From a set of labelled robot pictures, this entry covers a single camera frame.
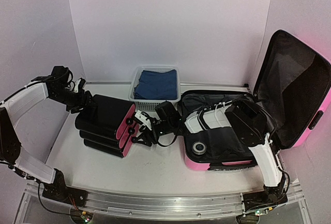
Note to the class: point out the small green circuit board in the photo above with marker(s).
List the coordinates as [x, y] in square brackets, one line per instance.
[86, 217]

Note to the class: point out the black pink drawer organizer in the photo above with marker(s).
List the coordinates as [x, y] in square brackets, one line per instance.
[108, 125]

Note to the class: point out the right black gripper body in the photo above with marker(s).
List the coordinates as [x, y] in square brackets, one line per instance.
[165, 126]

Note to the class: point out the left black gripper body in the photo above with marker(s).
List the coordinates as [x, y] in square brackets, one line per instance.
[74, 102]

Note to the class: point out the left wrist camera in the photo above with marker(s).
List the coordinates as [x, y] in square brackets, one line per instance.
[79, 85]

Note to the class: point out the round black tin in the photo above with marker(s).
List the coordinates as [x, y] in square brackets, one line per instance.
[199, 148]

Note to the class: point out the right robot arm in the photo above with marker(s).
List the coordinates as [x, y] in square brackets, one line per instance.
[248, 120]

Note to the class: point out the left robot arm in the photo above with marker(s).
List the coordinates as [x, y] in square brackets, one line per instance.
[18, 130]

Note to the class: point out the white plastic mesh basket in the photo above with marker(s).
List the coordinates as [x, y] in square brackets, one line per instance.
[149, 105]

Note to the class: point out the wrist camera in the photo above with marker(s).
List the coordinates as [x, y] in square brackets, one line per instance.
[143, 119]
[79, 85]

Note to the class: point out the pink hard-shell suitcase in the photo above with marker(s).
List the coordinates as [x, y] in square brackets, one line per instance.
[226, 128]

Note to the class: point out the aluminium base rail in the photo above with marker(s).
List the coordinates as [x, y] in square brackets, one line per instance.
[110, 207]

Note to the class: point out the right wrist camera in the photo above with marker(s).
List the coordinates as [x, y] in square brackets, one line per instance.
[143, 119]

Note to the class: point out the blue item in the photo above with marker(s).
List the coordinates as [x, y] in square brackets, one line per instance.
[154, 85]

